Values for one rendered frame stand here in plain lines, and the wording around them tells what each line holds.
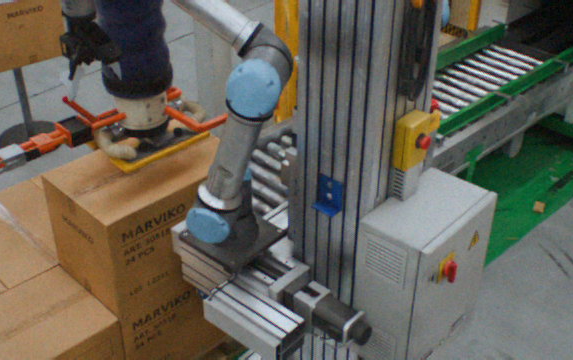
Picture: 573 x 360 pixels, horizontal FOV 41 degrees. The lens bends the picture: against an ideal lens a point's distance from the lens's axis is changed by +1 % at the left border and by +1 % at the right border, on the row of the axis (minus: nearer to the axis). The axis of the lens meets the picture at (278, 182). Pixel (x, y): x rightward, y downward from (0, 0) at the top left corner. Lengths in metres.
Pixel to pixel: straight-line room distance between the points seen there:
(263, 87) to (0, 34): 2.69
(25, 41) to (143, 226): 1.96
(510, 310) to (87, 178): 1.97
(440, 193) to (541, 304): 1.70
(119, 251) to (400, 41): 1.20
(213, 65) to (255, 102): 2.37
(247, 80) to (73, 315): 1.32
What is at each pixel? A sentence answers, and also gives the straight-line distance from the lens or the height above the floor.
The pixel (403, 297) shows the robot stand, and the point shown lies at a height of 1.06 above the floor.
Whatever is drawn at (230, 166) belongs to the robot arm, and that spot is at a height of 1.39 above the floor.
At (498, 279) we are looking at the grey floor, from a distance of 3.76.
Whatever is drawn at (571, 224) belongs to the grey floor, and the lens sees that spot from 4.23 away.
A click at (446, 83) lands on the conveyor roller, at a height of 0.52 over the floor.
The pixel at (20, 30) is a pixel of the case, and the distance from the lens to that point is 4.26.
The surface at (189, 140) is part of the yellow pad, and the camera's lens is 2.57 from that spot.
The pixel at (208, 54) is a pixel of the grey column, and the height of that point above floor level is 0.71.
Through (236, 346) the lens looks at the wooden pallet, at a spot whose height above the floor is 0.05.
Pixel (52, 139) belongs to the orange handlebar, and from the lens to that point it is 2.42.
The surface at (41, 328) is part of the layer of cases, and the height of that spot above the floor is 0.54.
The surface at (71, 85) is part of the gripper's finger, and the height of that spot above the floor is 1.57.
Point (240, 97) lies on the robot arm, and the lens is 1.70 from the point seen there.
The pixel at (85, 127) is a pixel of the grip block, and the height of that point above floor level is 1.21.
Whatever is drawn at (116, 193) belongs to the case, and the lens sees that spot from 2.58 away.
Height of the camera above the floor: 2.38
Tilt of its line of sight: 34 degrees down
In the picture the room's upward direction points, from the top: straight up
